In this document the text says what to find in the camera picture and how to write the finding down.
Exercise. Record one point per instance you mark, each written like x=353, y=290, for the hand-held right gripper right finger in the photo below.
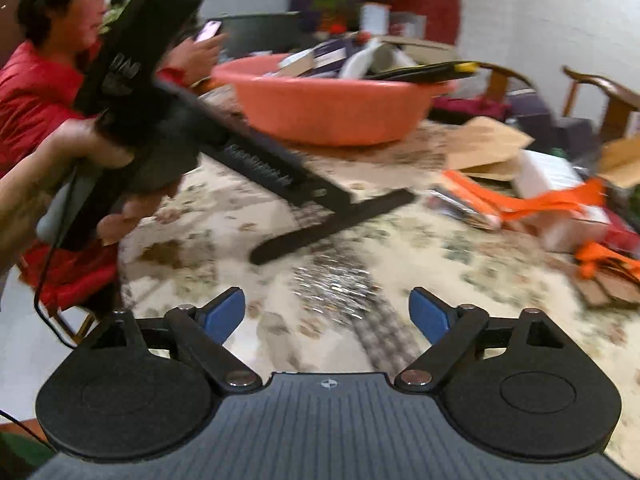
x=430, y=315

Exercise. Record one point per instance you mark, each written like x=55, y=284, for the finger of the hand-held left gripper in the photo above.
x=385, y=202
x=295, y=240

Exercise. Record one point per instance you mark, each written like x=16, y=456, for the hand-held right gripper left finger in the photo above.
x=225, y=315

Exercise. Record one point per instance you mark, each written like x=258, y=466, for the pink plastic basin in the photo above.
x=325, y=110

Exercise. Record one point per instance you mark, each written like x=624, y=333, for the person's left forearm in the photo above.
x=20, y=200

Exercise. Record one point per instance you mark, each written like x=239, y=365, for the floral cloth covered desktop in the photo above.
x=350, y=260

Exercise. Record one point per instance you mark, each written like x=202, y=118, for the person's left hand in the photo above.
x=85, y=142

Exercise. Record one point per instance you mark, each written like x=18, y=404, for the kraft paper bag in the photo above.
x=485, y=145

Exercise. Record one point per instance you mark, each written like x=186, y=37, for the maroon cushion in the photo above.
x=470, y=107

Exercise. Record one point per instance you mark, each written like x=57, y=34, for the smartphone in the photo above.
x=207, y=31

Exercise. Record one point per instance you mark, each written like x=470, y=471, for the black and yellow glove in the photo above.
x=425, y=71

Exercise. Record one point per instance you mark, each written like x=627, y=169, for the white paper tube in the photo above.
x=360, y=62

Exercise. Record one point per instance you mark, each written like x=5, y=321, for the purple box with white label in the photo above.
x=320, y=55

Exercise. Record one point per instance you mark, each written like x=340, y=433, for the white cardboard box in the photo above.
x=545, y=175

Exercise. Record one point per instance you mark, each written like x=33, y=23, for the brown cardboard piece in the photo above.
x=600, y=287

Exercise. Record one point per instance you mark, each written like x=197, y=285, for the round-back wooden chair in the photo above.
x=505, y=77

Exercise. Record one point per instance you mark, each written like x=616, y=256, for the large dark purple box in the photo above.
x=530, y=107

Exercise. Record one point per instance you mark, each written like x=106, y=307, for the potted green plant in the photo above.
x=330, y=10

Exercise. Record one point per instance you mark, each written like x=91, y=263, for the small dark purple box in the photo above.
x=575, y=135

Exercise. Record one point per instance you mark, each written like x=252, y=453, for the red box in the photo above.
x=625, y=235

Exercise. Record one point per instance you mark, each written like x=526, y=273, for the kraft mailer envelope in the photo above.
x=620, y=160

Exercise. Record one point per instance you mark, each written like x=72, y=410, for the wooden chair with carved splat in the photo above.
x=600, y=95

